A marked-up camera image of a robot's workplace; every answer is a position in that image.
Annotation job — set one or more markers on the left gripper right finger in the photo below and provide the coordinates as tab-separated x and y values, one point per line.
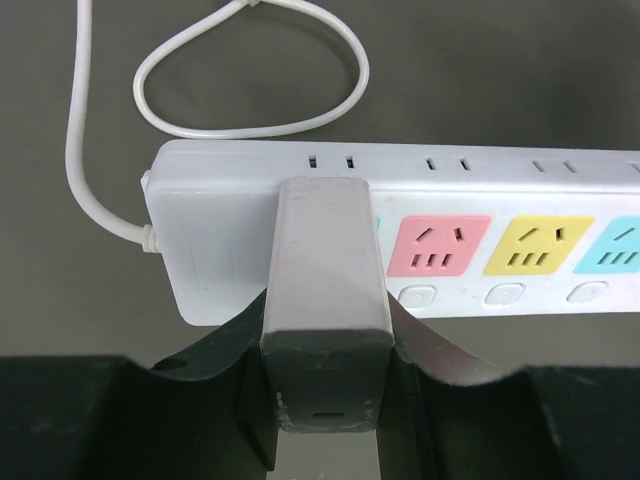
447	414

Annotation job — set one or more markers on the white power strip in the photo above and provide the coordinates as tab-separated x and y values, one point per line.
463	231

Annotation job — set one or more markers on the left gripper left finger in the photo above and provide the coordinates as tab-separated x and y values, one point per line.
202	413

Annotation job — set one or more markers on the white square charger plug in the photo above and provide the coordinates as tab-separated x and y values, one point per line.
327	332

